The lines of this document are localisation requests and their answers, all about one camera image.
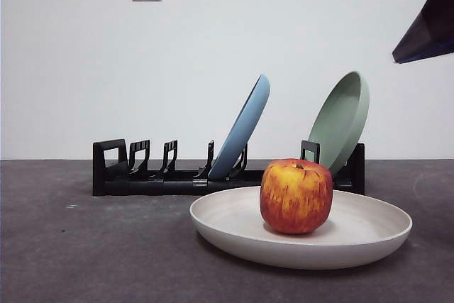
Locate pale yellow plate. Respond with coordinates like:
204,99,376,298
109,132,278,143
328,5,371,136
189,185,414,270

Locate green plate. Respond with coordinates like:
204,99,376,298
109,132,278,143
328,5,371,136
306,70,371,179

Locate red yellow apple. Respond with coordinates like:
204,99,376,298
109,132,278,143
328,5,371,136
260,158,334,236

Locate blue plate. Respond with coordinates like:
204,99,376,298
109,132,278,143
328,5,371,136
207,74,272,180

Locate black plastic plate rack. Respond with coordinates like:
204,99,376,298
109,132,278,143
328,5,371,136
92,138,367,197

